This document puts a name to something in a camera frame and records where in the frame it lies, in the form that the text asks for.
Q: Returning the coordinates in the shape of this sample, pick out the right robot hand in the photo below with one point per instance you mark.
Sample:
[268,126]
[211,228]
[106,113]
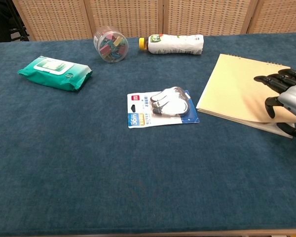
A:
[294,93]

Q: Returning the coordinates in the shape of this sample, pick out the yellow spiral notepad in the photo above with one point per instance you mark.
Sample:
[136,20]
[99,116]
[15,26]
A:
[232,86]

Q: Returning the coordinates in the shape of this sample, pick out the white bottle with yellow cap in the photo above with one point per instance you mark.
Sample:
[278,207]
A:
[175,44]

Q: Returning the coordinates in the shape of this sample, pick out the correction tape blister pack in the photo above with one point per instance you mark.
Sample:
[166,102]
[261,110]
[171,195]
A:
[162,108]

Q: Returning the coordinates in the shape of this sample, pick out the wicker folding screen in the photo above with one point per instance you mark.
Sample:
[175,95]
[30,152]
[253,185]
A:
[125,14]

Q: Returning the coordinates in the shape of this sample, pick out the clear jar of coloured clips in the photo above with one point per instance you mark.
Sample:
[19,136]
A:
[111,45]

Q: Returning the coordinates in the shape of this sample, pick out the blue tablecloth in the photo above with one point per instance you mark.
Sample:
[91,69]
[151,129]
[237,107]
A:
[88,160]

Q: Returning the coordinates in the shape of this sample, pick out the green wet wipes pack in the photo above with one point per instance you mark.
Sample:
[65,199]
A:
[54,74]

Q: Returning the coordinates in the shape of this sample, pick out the black tripod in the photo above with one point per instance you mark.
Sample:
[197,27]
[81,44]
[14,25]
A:
[21,32]

